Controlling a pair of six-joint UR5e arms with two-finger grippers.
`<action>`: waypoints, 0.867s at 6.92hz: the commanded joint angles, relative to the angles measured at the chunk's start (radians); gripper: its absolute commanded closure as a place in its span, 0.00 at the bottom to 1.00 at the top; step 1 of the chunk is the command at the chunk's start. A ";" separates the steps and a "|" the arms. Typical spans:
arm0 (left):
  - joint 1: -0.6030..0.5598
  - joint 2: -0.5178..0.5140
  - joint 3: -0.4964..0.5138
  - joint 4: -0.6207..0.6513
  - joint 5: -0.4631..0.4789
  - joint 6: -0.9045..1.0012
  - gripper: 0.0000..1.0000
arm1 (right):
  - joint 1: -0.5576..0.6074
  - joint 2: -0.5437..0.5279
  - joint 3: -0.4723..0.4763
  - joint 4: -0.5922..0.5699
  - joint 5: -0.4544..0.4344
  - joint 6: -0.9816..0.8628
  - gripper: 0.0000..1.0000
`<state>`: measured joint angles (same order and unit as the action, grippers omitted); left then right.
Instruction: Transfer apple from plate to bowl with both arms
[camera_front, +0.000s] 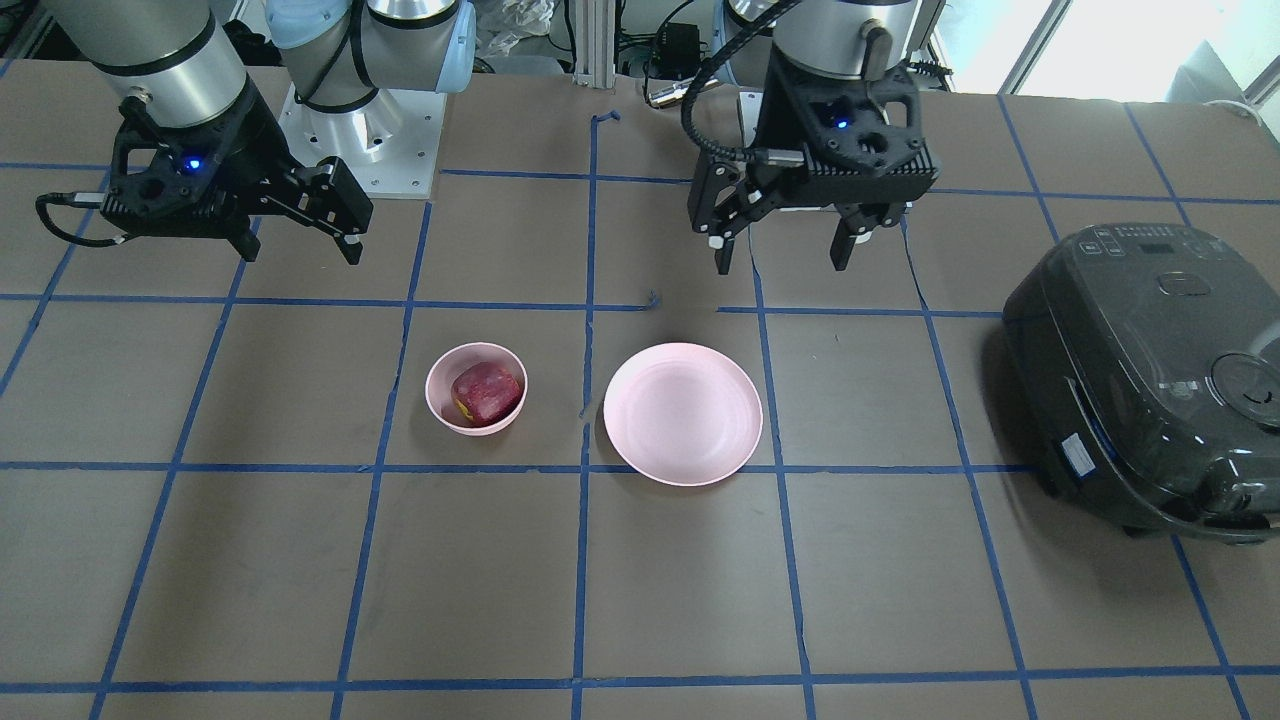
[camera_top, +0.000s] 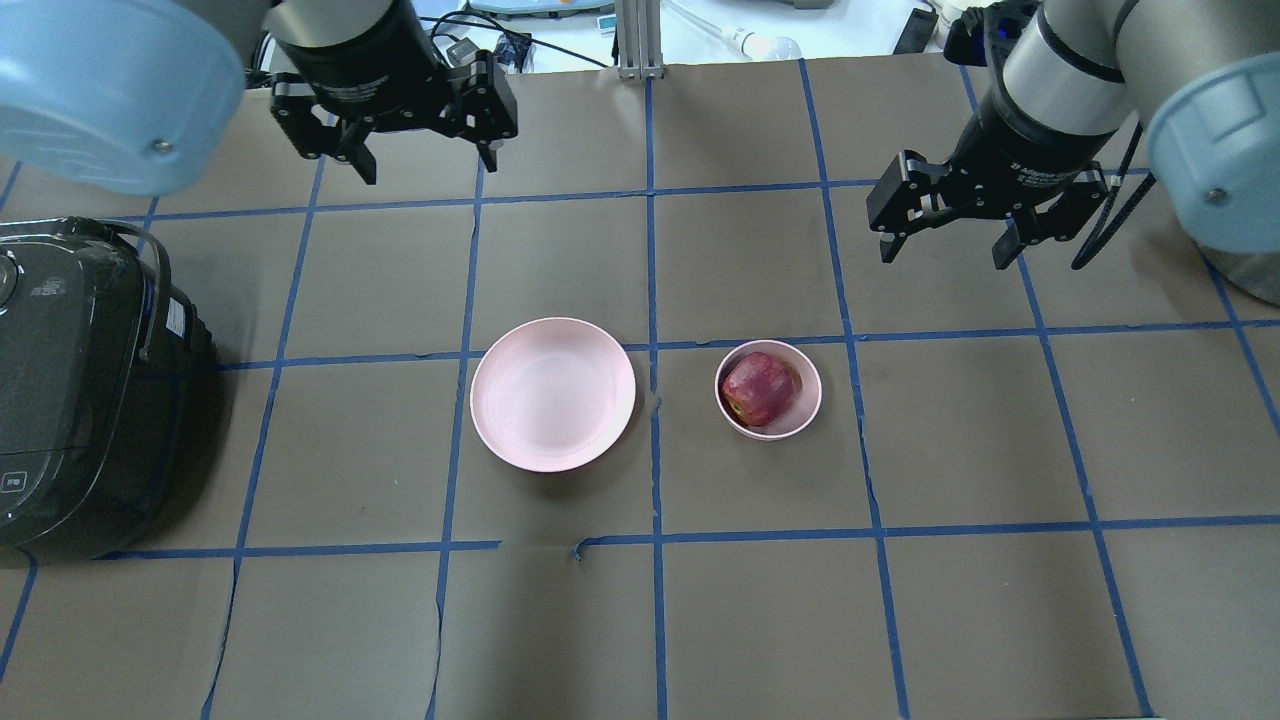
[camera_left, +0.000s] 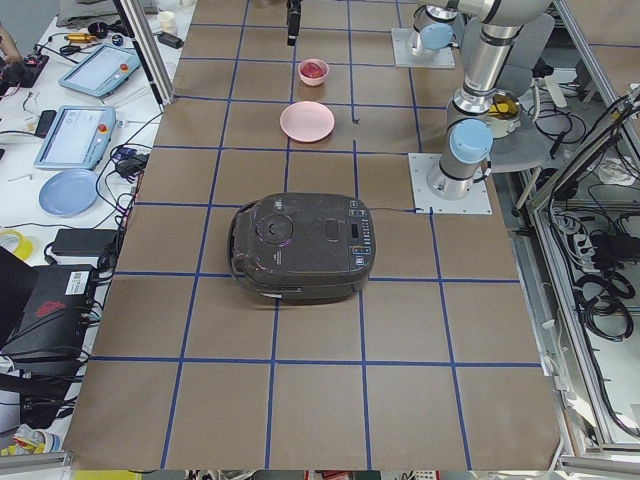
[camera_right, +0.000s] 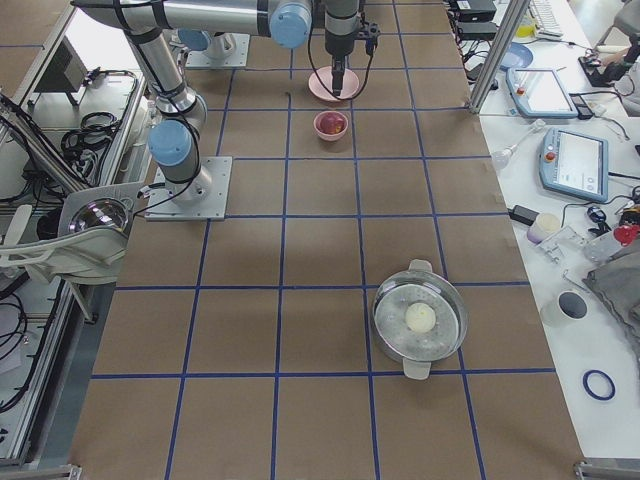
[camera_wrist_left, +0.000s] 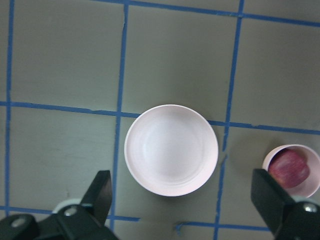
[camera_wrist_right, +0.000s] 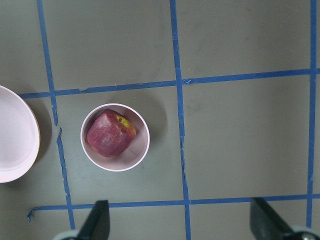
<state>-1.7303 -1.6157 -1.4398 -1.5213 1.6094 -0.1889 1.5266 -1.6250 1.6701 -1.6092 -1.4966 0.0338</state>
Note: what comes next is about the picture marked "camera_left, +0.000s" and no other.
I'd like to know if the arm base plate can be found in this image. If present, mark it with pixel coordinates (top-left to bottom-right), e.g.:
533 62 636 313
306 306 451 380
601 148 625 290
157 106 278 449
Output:
408 153 492 215
391 24 455 69

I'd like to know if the yellow tape roll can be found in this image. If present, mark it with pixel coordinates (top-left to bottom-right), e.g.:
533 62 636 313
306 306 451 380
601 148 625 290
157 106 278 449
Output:
0 229 34 261

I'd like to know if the teach pendant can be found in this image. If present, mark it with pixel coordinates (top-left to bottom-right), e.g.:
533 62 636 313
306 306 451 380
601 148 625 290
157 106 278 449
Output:
58 45 141 98
34 105 116 170

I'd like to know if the dark rice cooker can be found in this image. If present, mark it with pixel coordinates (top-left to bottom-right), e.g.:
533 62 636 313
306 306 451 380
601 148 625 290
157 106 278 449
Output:
227 192 376 301

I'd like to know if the red apple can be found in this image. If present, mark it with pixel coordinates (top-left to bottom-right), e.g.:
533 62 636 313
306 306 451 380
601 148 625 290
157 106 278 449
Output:
300 61 325 79

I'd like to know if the lower teach pendant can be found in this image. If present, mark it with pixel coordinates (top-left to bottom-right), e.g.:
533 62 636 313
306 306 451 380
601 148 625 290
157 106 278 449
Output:
34 105 116 170

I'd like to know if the blue plate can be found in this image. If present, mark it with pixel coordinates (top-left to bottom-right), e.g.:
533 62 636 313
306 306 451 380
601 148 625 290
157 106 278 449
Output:
38 169 98 217

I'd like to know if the upper teach pendant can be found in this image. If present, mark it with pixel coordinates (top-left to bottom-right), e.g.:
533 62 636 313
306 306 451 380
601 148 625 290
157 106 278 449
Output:
58 45 141 98

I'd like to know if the pink bowl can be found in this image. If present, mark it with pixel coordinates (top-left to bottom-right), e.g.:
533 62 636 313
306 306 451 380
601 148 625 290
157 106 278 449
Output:
298 59 330 87

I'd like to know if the black power adapter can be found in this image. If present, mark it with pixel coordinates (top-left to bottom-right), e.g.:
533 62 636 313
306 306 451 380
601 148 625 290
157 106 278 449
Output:
51 229 117 257

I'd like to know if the pink plate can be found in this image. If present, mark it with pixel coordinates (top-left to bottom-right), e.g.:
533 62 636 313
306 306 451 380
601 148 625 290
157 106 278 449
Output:
279 101 335 143

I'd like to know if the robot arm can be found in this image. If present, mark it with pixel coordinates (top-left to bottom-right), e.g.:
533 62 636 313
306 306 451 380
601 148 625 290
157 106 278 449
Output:
419 1 550 201

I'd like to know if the black laptop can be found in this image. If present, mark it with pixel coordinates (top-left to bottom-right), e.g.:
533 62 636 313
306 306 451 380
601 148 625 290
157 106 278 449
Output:
1 249 97 362

